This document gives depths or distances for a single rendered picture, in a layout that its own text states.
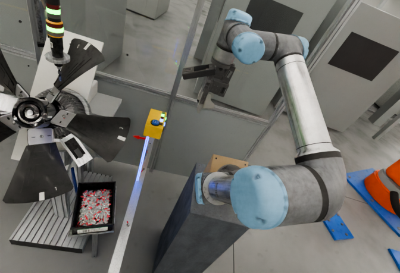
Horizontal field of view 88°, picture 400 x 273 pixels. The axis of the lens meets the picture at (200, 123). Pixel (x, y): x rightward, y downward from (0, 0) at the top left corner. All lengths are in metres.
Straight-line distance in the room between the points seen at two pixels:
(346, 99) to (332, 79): 0.54
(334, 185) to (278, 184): 0.12
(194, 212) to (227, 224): 0.17
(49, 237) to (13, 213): 0.38
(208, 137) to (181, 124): 0.28
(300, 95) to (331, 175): 0.19
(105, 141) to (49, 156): 0.24
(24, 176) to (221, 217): 0.82
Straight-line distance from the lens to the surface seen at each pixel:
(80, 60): 1.02
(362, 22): 4.27
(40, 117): 1.01
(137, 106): 1.76
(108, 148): 0.96
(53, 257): 1.99
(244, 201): 0.44
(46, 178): 1.09
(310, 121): 0.54
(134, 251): 1.97
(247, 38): 0.56
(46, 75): 1.32
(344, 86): 4.64
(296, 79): 0.58
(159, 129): 1.20
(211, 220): 1.07
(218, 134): 1.87
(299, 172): 0.46
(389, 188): 4.02
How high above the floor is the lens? 1.87
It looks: 37 degrees down
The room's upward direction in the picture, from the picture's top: 23 degrees clockwise
